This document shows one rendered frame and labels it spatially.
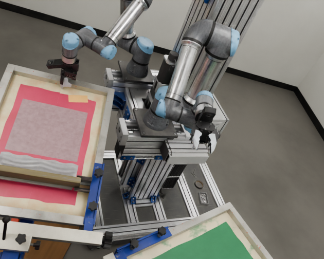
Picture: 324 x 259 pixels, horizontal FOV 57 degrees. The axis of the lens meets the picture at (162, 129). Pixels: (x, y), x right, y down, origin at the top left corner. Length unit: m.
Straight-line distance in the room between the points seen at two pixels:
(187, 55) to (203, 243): 0.99
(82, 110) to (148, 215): 1.22
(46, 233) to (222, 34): 1.12
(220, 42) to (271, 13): 3.90
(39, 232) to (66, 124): 0.58
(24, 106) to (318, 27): 4.86
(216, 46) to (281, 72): 4.55
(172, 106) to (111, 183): 1.51
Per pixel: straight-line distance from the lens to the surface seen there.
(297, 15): 5.46
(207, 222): 1.82
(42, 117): 1.69
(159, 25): 5.01
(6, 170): 1.46
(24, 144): 1.62
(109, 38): 1.56
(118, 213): 2.54
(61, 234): 1.39
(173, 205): 2.74
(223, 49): 1.42
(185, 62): 1.35
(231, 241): 1.84
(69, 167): 1.56
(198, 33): 1.38
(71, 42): 1.53
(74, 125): 1.67
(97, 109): 1.74
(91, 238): 1.40
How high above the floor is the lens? 2.35
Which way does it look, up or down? 40 degrees down
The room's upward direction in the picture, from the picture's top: 25 degrees clockwise
